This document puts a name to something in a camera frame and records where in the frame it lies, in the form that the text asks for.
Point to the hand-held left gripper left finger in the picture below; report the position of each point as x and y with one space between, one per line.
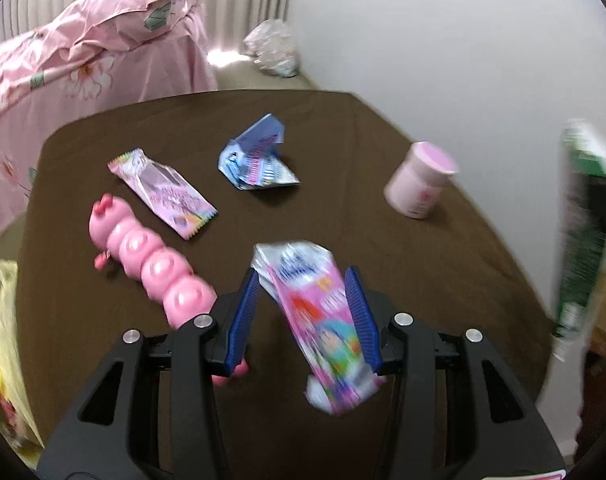
243 325

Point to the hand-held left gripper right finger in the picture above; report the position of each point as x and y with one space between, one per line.
364 320

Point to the pink cartoon drink pouch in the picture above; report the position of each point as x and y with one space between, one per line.
323 330

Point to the green white carton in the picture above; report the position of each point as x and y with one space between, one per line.
578 260

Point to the yellow plastic bag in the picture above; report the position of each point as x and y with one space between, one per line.
10 360

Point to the pink caterpillar toy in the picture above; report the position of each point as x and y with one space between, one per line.
148 255

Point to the pink cup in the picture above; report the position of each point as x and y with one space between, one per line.
413 185

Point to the pale pink snack wrapper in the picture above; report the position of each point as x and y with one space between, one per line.
163 192

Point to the blue crumpled wrapper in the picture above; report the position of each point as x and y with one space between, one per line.
253 160

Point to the clear plastic floor bag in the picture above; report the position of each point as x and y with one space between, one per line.
273 47

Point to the pink floral duvet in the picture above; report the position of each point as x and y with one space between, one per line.
58 60

